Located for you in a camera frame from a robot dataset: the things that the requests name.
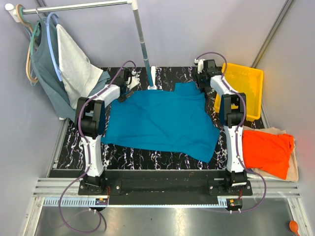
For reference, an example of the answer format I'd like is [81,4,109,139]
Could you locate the green hanger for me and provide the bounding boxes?
[30,21,41,50]

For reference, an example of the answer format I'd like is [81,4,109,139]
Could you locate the grey-green hanging shirt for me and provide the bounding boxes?
[30,16,111,123]

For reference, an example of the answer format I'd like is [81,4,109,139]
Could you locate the orange folded t-shirt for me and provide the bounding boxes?
[242,130,294,179]

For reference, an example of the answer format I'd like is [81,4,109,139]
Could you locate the aluminium corner rail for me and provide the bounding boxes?
[251,0,295,68]

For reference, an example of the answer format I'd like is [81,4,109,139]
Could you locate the metal clothes rack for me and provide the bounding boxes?
[5,0,157,89]

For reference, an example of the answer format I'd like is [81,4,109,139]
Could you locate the orange rubber bulb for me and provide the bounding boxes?
[289,220,300,236]

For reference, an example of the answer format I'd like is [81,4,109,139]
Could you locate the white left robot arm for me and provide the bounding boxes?
[75,68,140,195]

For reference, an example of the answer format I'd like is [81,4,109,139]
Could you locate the beige folded t-shirt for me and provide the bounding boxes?
[243,126,299,182]

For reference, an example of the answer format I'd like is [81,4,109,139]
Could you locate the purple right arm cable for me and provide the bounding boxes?
[194,51,266,214]

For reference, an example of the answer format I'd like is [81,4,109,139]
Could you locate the wooden hanger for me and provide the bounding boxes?
[15,4,38,84]

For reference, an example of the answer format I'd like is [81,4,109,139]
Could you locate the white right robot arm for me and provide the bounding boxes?
[194,59,246,174]

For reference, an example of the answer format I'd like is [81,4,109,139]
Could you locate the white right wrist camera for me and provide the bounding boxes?
[194,59,205,74]

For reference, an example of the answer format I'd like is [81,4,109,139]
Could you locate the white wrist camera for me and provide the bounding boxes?
[126,70,140,90]
[194,59,205,74]

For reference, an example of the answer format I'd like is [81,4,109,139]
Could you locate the white hanging shirt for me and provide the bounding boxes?
[56,24,103,109]

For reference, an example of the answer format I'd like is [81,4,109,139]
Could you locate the light blue hanger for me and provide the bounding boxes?
[46,12,62,82]

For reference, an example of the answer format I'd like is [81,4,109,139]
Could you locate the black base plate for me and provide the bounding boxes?
[78,170,252,208]

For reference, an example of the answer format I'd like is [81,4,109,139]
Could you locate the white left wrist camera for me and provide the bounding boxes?
[126,70,140,90]

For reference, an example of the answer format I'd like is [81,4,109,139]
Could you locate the blue t-shirt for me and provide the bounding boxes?
[101,82,220,162]

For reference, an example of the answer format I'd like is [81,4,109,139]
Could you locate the yellow plastic bin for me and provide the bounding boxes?
[222,63,264,121]

